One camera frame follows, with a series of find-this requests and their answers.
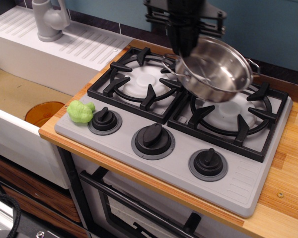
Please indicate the white toy sink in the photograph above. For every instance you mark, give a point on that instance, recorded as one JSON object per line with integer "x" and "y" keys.
{"x": 34, "y": 72}

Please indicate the black left stove knob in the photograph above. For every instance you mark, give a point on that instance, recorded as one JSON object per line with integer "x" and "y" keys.
{"x": 105, "y": 122}

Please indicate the green toy cauliflower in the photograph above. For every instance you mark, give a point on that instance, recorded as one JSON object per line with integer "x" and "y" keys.
{"x": 79, "y": 112}

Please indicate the grey toy faucet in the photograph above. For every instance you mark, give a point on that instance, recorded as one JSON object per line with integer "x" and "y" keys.
{"x": 50, "y": 22}

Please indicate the wooden drawer front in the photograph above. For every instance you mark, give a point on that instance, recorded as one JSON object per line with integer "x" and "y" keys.
{"x": 41, "y": 198}

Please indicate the stainless steel pot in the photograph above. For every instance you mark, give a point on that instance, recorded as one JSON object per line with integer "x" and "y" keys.
{"x": 214, "y": 71}

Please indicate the black oven door handle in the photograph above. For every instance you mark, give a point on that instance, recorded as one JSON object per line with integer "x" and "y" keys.
{"x": 184, "y": 232}

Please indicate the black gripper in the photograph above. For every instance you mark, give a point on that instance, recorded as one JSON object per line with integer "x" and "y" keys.
{"x": 185, "y": 20}

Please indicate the orange plastic plate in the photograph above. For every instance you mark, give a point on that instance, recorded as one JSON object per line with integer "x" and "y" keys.
{"x": 41, "y": 113}

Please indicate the black middle stove knob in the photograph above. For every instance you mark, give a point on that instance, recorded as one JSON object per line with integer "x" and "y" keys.
{"x": 153, "y": 142}

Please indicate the black left burner grate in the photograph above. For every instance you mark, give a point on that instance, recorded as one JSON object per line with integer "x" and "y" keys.
{"x": 143, "y": 83}

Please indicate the grey toy stove top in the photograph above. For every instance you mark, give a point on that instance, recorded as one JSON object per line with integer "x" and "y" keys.
{"x": 237, "y": 192}

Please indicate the black stove knob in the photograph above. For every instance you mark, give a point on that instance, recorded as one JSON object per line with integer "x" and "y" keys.
{"x": 208, "y": 165}
{"x": 105, "y": 122}
{"x": 153, "y": 142}

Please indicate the black right stove knob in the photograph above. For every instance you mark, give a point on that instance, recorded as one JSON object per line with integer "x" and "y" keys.
{"x": 208, "y": 165}

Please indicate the black burner grate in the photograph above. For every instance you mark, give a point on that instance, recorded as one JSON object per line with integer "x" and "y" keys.
{"x": 244, "y": 125}
{"x": 143, "y": 83}

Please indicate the black right burner grate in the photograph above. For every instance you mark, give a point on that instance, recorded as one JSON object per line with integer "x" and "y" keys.
{"x": 244, "y": 125}

